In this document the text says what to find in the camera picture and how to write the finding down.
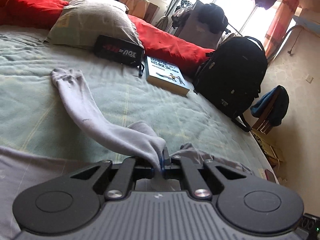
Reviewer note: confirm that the black pencil case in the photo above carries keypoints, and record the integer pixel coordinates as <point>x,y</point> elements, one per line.
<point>117,51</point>

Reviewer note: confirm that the blue white book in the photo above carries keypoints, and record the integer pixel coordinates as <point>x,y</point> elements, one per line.
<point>165,73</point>

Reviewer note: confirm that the red phone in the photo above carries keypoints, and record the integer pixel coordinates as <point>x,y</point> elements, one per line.
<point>270,176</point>

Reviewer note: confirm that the red quilt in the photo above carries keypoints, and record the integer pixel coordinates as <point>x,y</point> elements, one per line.
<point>170,45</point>

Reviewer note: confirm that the yellow chair cushion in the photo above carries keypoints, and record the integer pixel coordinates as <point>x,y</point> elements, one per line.
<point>268,147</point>

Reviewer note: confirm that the orange curtain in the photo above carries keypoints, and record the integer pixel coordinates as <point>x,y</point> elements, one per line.
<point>280,25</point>

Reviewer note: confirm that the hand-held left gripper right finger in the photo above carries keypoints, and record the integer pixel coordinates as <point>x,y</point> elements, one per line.
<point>167,166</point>

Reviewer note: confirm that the white wall switch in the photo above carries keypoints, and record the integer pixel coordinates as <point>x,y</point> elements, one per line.
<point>310,79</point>

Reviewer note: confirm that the cardboard box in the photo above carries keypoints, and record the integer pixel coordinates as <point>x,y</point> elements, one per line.
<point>141,7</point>

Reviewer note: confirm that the grey pants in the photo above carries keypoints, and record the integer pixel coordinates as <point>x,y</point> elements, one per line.
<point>87,115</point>

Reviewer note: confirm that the black power strip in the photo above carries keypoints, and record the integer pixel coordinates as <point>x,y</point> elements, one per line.
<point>311,225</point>

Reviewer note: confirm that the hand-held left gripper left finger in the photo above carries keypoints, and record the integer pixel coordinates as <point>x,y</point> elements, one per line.
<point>142,167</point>

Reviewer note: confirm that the black garment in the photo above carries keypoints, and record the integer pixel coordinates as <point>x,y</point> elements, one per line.
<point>211,17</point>

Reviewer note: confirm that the black backpack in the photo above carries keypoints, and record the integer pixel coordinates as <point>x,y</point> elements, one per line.
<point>232,75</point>

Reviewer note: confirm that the window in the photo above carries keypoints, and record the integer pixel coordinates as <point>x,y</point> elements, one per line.
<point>237,12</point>

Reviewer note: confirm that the clothes rack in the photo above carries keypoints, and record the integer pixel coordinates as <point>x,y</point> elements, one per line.
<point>175,15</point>

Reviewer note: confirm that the wooden chair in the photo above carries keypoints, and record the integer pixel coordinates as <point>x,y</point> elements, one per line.
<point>262,123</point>

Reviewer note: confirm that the blue cloth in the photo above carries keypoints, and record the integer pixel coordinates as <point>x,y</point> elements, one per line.
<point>260,106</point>

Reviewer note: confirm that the grey green pillow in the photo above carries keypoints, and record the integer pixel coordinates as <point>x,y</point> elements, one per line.
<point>92,20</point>

